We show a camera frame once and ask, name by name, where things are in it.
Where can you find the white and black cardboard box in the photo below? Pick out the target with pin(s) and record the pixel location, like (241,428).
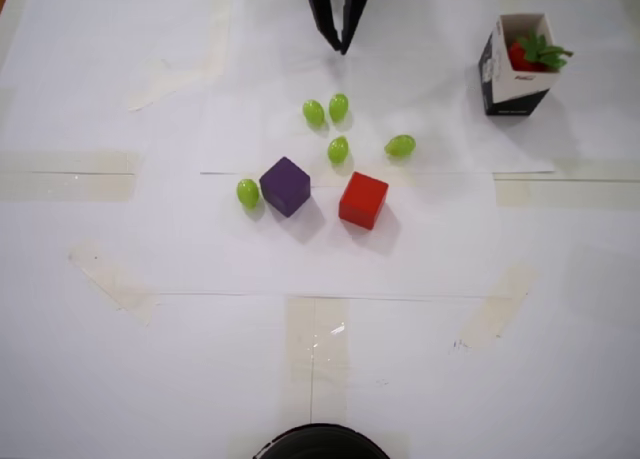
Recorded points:
(515,99)

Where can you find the white paper sheet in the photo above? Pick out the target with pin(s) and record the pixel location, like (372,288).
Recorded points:
(425,79)
(440,249)

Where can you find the beige tape strip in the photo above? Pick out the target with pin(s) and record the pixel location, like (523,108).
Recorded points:
(110,284)
(495,309)
(575,194)
(325,359)

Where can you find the red cube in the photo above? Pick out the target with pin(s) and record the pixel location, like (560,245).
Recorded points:
(362,201)

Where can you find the black round object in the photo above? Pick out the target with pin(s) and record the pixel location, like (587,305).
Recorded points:
(320,444)

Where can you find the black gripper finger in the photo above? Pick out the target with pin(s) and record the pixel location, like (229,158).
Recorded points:
(320,4)
(357,4)

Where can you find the red strawberry with green leaves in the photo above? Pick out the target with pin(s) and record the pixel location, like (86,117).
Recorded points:
(519,56)

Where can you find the green grape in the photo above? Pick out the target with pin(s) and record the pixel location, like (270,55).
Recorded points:
(248,193)
(400,145)
(338,149)
(313,113)
(338,107)

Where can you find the purple cube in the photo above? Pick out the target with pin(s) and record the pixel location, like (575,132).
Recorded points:
(285,186)

